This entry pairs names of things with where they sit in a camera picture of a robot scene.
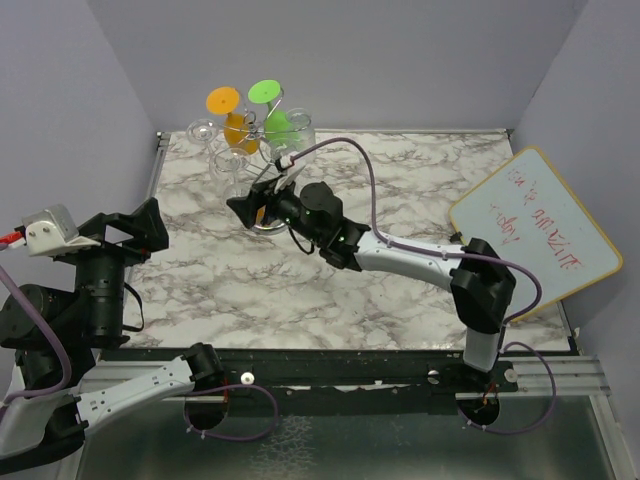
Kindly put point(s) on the orange plastic wine glass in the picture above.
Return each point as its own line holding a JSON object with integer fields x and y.
{"x": 225, "y": 101}

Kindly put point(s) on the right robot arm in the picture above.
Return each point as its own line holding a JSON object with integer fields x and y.
{"x": 480, "y": 283}

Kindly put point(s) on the green plastic wine glass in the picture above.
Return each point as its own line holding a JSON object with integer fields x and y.
{"x": 278, "y": 130}

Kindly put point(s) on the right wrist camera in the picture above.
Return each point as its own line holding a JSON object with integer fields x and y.
{"x": 291, "y": 167}

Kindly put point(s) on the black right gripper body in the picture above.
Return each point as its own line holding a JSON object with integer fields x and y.
{"x": 282, "y": 206}

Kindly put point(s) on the yellow framed whiteboard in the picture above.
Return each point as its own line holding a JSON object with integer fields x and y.
{"x": 529, "y": 215}

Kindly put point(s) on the aluminium frame rail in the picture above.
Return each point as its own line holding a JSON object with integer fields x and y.
{"x": 523, "y": 376}

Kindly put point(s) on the clear wine glass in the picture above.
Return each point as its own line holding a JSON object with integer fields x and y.
{"x": 202, "y": 132}

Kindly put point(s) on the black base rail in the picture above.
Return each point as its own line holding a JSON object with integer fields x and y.
{"x": 357, "y": 382}

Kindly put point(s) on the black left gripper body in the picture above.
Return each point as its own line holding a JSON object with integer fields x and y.
{"x": 100, "y": 248}

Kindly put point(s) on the chrome wine glass rack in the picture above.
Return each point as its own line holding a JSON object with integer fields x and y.
{"x": 258, "y": 132}

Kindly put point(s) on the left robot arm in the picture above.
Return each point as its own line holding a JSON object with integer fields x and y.
{"x": 55, "y": 333}

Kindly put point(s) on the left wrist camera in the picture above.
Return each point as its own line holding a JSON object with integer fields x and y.
{"x": 52, "y": 232}

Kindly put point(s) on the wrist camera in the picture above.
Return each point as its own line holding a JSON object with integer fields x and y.
{"x": 52, "y": 232}
{"x": 291, "y": 167}

